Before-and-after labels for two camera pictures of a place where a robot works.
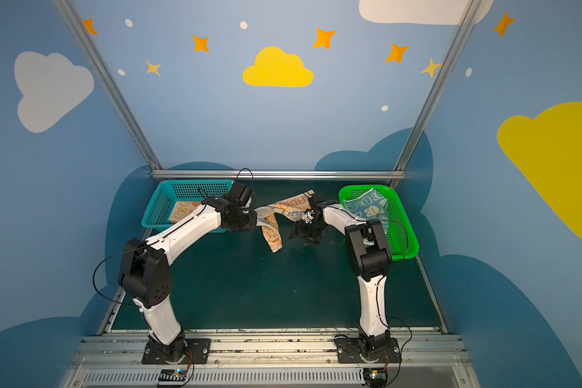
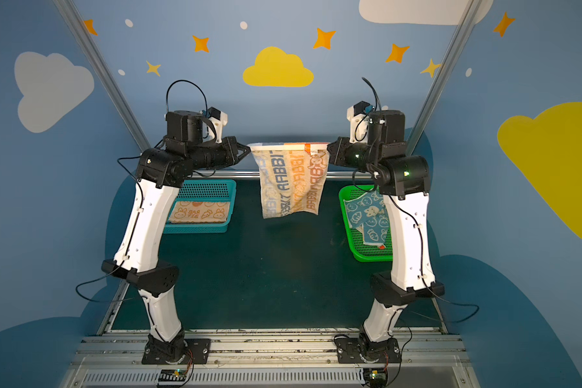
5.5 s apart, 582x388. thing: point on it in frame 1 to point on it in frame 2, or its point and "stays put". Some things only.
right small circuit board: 375,377 stays put
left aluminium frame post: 111,81 stays put
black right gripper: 305,229 to 342,153
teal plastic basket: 158,208 stays put
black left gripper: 249,219 to 231,153
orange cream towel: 294,207 to 292,176
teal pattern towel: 370,206 stays put
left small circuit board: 173,375 stays put
